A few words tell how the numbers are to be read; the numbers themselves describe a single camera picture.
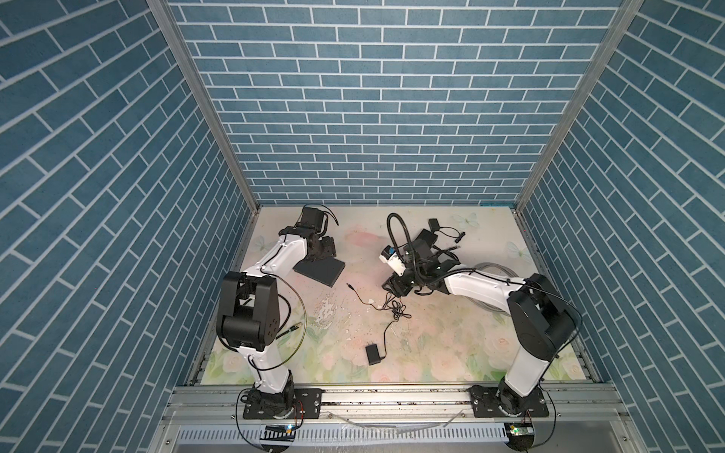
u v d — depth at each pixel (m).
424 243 0.90
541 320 0.48
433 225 1.14
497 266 1.02
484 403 0.74
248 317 0.48
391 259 0.81
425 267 0.72
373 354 0.81
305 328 0.88
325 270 0.99
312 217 0.75
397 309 0.91
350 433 0.71
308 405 0.73
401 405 0.75
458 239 1.10
